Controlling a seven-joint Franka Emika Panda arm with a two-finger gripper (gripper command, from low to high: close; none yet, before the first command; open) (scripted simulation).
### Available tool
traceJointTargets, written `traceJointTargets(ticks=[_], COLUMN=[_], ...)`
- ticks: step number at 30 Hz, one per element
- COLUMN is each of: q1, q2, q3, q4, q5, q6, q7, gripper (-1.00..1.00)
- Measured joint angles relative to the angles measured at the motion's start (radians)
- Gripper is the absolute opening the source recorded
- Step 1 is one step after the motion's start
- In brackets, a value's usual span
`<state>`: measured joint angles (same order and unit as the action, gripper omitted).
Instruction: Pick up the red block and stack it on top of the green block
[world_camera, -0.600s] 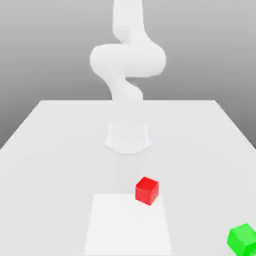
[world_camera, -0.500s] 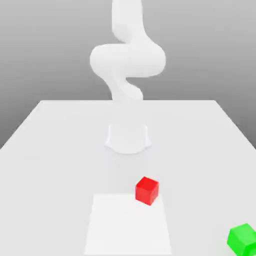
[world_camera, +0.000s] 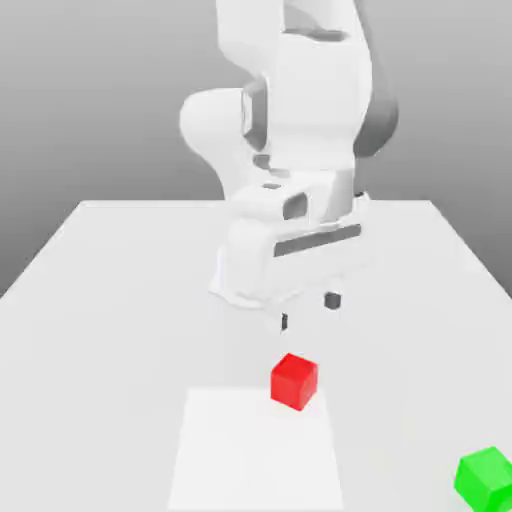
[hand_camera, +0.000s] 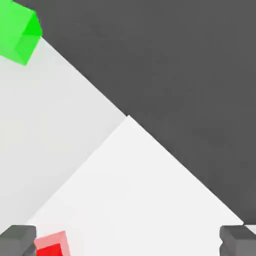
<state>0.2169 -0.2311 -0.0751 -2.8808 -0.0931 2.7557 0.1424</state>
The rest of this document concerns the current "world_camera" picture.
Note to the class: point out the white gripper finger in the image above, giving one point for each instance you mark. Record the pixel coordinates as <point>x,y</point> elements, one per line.
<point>331,300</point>
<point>283,321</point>

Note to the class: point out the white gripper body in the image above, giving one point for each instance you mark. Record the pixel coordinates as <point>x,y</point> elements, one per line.
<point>316,262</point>

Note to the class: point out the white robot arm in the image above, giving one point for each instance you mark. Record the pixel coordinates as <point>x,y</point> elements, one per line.
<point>316,104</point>

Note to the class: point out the small red cube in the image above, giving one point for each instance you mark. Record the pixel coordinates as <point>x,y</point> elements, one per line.
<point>294,382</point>

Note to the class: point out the small green cube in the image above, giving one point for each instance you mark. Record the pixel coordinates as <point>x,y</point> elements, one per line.
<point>486,480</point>

